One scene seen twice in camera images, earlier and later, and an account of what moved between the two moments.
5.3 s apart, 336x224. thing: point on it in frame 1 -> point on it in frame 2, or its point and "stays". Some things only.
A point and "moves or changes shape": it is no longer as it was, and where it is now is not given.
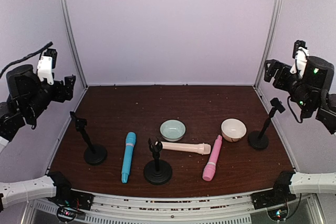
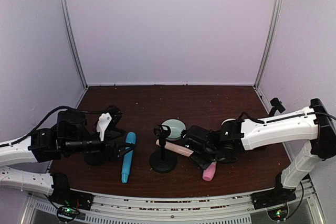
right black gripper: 281,76 -> 197,159
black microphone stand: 157,172 -> 163,161
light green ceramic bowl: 172,130 stays
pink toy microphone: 209,170 stays
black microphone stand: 95,155 stays
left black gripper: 60,90 -> 112,150
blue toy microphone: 130,142 stays
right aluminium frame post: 273,27 stays
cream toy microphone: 200,148 moves or changes shape
